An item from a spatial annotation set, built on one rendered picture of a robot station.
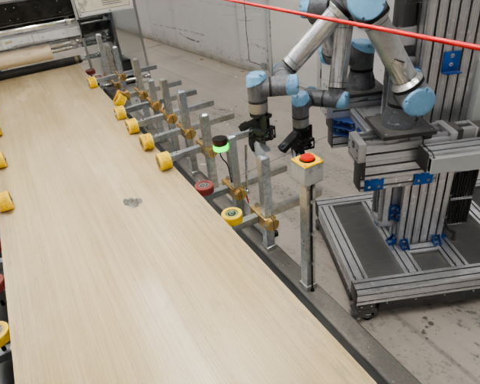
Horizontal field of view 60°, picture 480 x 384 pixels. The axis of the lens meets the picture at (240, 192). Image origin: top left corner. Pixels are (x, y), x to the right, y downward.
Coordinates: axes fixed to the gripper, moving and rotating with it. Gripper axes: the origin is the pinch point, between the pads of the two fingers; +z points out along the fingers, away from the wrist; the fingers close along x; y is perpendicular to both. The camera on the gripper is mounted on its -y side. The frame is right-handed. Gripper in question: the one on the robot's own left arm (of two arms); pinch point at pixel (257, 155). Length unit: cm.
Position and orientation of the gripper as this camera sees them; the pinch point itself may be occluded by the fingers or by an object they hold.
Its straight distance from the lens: 176.3
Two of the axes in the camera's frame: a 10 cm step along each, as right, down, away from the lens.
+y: 7.5, 3.0, -5.9
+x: 6.5, -4.6, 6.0
